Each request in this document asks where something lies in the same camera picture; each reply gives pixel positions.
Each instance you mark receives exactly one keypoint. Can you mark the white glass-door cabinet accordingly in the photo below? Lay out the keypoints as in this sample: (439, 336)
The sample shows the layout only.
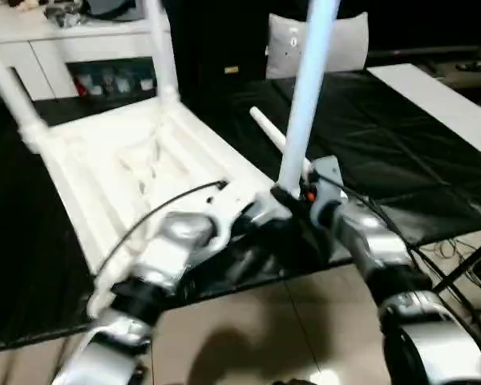
(80, 52)

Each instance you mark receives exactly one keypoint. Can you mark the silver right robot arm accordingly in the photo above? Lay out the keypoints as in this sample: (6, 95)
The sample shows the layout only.
(393, 281)

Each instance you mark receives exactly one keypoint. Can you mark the dark items on cabinet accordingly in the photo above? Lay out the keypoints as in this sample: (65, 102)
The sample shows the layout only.
(88, 10)

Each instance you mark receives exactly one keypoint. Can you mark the white flat board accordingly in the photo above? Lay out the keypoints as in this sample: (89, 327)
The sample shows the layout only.
(441, 100)

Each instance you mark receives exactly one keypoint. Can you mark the grey cushion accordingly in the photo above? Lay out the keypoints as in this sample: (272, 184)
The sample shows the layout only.
(345, 44)

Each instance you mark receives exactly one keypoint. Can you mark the black metal frame leg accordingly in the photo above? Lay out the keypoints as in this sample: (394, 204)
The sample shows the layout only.
(465, 265)

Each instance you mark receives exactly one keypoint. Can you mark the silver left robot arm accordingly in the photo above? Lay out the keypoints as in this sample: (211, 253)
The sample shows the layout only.
(136, 289)

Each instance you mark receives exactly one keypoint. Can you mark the black table mat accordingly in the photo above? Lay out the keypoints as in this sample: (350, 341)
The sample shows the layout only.
(401, 152)

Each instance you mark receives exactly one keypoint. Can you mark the white plastic table leg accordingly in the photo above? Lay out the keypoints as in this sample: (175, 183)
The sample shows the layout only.
(309, 88)
(12, 88)
(268, 130)
(162, 48)

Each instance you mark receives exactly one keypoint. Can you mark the white plastic table top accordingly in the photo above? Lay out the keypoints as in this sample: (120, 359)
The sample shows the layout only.
(136, 168)

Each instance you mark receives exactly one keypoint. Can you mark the small yellow tag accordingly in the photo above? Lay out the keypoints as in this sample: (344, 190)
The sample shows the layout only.
(232, 70)

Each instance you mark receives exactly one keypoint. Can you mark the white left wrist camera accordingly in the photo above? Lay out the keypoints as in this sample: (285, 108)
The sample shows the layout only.
(224, 208)

